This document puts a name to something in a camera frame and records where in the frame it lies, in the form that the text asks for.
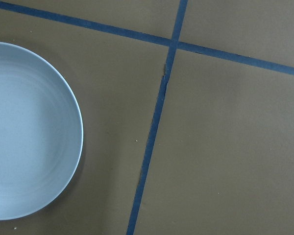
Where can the blue plate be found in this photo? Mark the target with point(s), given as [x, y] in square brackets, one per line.
[41, 132]

